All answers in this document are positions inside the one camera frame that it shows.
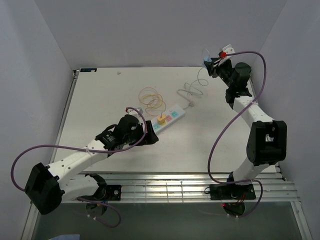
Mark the blue right corner label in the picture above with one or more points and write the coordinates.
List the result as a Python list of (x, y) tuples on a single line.
[(238, 69)]

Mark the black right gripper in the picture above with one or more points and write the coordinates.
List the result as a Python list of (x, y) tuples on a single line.
[(212, 70)]

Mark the blue charger plug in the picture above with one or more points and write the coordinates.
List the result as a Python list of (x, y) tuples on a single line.
[(207, 60)]

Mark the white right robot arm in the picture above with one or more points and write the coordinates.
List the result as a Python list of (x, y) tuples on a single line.
[(267, 141)]

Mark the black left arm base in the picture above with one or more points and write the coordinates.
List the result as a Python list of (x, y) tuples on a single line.
[(110, 192)]

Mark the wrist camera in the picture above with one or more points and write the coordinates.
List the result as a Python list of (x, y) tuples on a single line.
[(225, 52), (136, 112)]

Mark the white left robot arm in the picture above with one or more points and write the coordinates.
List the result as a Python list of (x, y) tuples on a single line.
[(50, 185)]

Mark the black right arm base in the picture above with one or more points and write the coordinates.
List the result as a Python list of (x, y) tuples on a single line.
[(237, 194)]

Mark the white multicolour power strip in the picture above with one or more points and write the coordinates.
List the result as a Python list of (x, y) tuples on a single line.
[(171, 116)]

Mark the aluminium rail frame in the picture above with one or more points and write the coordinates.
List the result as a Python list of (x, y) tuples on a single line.
[(168, 187)]

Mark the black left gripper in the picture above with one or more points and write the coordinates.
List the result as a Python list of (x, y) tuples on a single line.
[(150, 137)]

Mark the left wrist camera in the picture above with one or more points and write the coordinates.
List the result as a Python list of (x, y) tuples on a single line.
[(136, 112)]

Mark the blue left corner label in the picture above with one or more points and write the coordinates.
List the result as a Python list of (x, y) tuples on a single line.
[(88, 70)]

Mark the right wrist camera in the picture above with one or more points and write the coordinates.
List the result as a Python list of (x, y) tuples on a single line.
[(225, 52)]

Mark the blue corner label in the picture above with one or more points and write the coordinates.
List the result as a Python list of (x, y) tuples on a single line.
[(238, 69), (88, 70)]

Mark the yellow charger plug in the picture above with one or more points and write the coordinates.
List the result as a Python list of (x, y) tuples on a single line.
[(161, 119)]

